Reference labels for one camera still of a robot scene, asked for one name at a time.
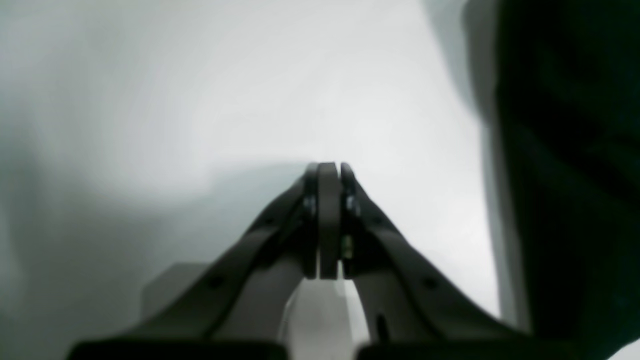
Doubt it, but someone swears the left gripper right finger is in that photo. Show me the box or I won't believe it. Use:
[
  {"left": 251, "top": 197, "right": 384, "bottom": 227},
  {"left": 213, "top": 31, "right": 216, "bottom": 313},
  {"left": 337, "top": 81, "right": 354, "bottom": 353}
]
[{"left": 340, "top": 162, "right": 546, "bottom": 360}]

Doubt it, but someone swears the black printed T-shirt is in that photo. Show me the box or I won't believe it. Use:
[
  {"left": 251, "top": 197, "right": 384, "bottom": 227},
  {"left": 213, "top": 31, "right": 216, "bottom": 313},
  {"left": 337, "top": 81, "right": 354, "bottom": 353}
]
[{"left": 463, "top": 0, "right": 640, "bottom": 360}]

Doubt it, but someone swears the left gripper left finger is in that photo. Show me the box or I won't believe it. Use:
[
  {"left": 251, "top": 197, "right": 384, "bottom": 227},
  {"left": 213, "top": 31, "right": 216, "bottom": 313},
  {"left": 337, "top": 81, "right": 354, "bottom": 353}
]
[{"left": 68, "top": 162, "right": 321, "bottom": 360}]

